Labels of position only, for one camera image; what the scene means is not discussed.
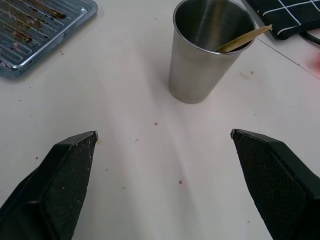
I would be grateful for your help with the ribbed metal baking tray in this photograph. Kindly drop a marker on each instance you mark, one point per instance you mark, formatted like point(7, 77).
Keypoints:
point(37, 32)

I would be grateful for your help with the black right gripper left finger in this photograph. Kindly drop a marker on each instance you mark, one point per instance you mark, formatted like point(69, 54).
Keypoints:
point(60, 185)

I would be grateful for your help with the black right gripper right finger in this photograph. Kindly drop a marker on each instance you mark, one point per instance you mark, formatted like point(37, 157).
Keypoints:
point(270, 180)

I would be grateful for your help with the black white-grid cloth mat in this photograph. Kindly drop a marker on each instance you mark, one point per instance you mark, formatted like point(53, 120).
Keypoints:
point(287, 15)

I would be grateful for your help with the wooden stick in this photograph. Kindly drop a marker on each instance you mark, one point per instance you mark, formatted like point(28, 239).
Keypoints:
point(243, 38)

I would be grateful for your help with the stainless steel cup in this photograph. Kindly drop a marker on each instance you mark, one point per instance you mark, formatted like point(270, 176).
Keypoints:
point(208, 47)

